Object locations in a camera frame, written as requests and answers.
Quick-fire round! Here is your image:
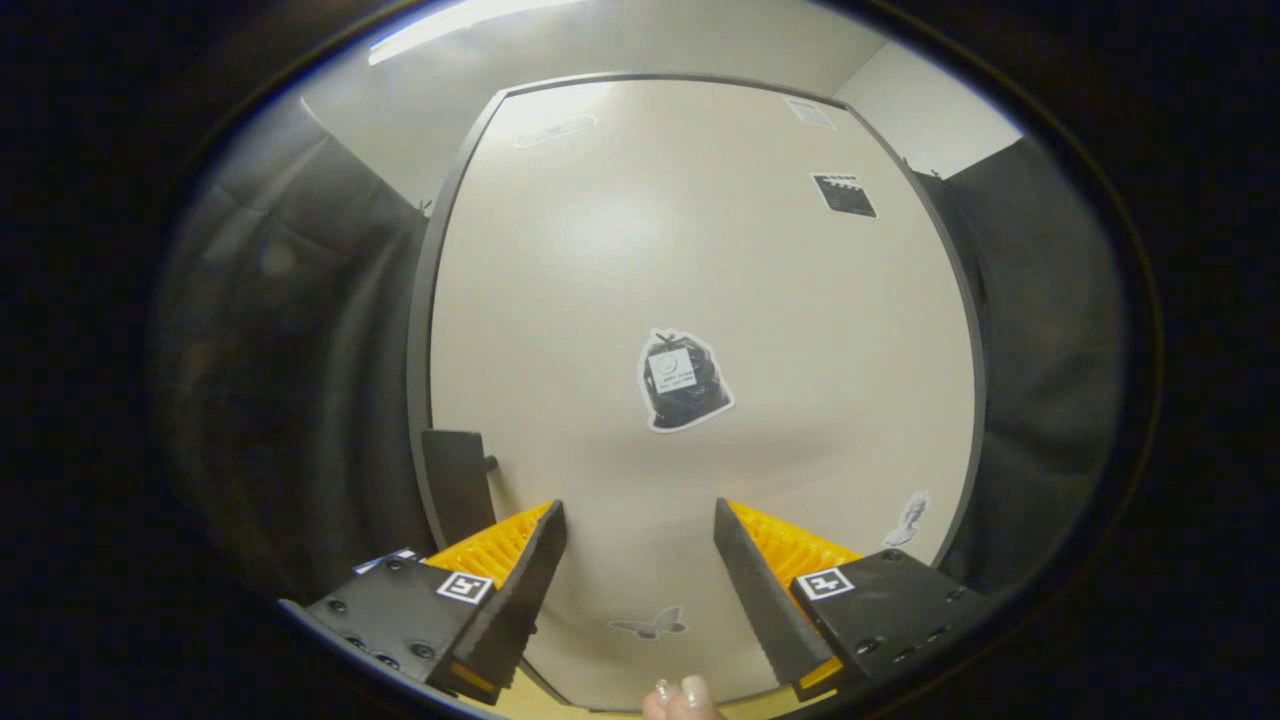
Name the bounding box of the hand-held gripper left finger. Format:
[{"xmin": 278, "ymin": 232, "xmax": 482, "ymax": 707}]
[{"xmin": 278, "ymin": 500, "xmax": 569, "ymax": 706}]

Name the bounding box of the portrait cover book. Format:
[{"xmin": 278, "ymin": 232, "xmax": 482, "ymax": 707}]
[{"xmin": 352, "ymin": 547, "xmax": 426, "ymax": 577}]

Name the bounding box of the grey shoe cabinet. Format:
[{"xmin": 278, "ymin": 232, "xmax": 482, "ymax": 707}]
[{"xmin": 405, "ymin": 70, "xmax": 989, "ymax": 711}]

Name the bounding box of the black backdrop cloth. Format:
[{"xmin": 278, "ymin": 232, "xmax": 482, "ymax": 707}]
[{"xmin": 150, "ymin": 95, "xmax": 1131, "ymax": 601}]

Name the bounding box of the white shoe cabinet door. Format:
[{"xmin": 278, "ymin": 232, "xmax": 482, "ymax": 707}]
[{"xmin": 420, "ymin": 78, "xmax": 979, "ymax": 709}]

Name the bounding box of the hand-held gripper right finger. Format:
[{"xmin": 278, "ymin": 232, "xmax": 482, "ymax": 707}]
[{"xmin": 713, "ymin": 497, "xmax": 1001, "ymax": 703}]

